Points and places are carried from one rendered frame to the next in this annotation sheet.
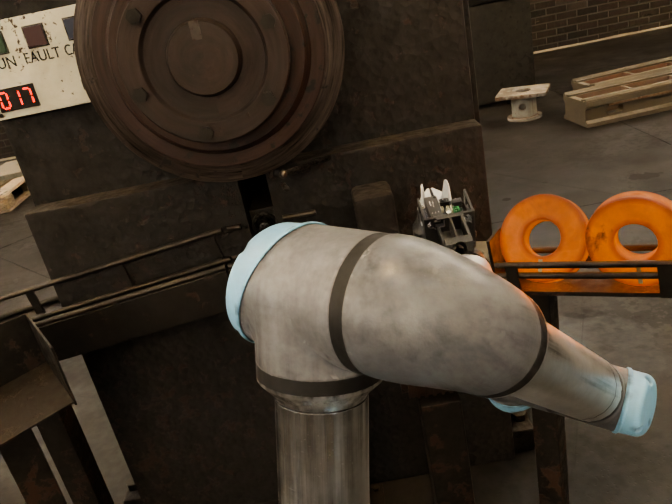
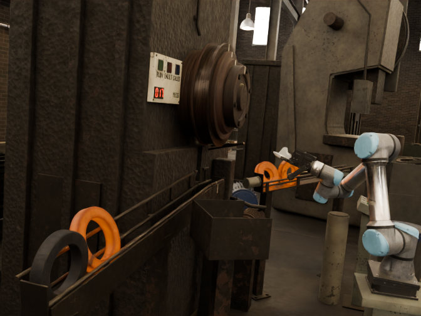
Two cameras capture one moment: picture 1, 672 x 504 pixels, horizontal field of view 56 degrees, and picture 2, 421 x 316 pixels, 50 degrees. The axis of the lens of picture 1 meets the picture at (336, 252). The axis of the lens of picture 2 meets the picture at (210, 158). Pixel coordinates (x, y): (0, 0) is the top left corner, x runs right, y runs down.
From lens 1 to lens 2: 2.24 m
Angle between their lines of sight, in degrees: 73
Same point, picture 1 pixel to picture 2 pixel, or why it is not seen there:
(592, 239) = (282, 172)
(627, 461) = not seen: hidden behind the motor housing
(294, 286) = (386, 139)
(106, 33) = (219, 78)
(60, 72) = (170, 86)
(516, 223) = (261, 170)
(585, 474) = not seen: hidden behind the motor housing
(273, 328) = (384, 148)
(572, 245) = (276, 175)
